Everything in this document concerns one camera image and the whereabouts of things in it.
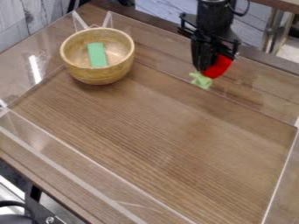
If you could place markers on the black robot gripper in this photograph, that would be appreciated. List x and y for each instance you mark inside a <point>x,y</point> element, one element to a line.
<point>206,28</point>

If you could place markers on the red plush fruit green leaves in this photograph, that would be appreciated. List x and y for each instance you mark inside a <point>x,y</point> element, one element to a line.
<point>202,79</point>

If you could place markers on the metal table leg background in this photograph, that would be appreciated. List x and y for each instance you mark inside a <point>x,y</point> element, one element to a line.
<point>276,29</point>

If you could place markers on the wooden bowl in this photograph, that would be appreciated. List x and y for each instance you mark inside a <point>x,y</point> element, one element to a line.
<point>118,47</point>

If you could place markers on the green rectangular block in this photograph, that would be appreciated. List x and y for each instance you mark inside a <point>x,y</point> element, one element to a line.
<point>96,55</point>

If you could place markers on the clear acrylic tray walls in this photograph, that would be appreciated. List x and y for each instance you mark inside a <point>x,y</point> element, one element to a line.
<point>150,151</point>

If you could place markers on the black metal frame bracket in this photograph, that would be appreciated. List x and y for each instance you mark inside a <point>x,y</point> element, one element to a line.
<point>42,216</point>

